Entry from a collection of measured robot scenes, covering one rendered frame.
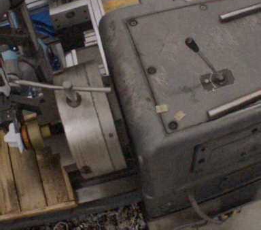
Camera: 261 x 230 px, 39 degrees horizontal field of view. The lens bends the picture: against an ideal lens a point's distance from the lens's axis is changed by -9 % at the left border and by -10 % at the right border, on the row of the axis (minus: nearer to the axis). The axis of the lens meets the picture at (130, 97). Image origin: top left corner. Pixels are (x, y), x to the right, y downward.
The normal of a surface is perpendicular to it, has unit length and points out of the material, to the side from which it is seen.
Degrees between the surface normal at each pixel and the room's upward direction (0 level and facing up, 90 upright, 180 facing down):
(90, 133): 39
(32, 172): 0
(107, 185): 0
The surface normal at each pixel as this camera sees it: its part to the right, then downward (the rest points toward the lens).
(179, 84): -0.08, -0.50
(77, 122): 0.06, -0.05
